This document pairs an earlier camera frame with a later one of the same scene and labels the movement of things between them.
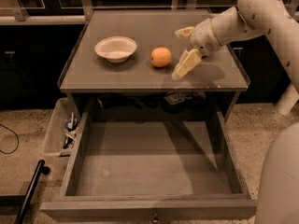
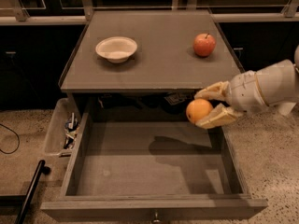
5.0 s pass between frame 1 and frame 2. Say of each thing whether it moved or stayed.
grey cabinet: stayed
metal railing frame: stayed
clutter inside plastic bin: stayed
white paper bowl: stayed
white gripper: moved
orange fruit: moved
